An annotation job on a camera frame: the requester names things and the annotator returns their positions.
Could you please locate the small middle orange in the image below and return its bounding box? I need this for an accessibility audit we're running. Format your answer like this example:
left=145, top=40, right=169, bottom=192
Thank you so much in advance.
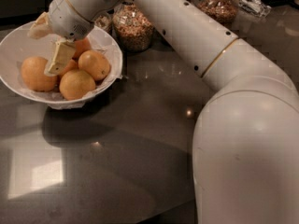
left=58, top=59, right=78, bottom=78

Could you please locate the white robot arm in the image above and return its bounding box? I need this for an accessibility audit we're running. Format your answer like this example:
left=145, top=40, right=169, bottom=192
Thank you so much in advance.
left=29, top=0, right=299, bottom=224

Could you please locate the clear plastic bag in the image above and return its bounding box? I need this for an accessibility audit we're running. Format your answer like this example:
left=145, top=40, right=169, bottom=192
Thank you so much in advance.
left=235, top=0, right=271, bottom=18

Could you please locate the glass cereal jar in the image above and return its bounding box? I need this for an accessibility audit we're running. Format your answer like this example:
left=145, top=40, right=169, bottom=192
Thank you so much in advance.
left=94, top=13, right=112, bottom=35
left=112, top=2, right=154, bottom=52

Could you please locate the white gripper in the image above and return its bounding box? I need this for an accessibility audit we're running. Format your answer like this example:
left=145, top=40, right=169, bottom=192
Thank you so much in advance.
left=27, top=0, right=94, bottom=77

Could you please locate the white paper bowl liner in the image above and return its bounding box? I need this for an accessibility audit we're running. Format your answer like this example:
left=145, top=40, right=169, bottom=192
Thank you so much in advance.
left=14, top=21, right=122, bottom=109

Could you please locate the white bowl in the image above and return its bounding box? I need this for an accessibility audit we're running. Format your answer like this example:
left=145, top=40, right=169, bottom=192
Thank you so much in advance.
left=0, top=21, right=124, bottom=110

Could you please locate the leftmost glass cereal jar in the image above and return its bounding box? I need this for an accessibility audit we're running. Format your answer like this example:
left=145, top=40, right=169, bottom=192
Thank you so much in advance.
left=94, top=13, right=112, bottom=35

